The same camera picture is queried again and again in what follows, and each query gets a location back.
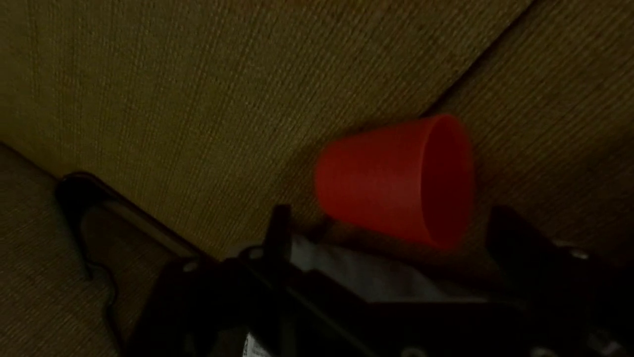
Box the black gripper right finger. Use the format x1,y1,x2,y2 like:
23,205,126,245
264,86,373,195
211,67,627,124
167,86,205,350
486,205,634,330

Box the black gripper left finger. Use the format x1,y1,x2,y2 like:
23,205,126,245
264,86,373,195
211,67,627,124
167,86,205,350
54,172,219,357

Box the red plastic cup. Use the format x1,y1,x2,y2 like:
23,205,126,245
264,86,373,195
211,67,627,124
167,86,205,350
316,114,476,249

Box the brown fabric sofa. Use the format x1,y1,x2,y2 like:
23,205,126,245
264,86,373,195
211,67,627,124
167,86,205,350
0,0,634,357

